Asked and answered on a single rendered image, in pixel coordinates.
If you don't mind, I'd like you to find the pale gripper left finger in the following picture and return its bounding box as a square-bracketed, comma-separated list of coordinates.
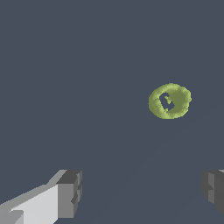
[0, 169, 83, 224]

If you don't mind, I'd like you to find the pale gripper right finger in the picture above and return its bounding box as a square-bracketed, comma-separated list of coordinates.
[199, 169, 224, 216]

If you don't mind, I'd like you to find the green ring-shaped object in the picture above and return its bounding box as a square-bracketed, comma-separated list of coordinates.
[148, 82, 193, 120]

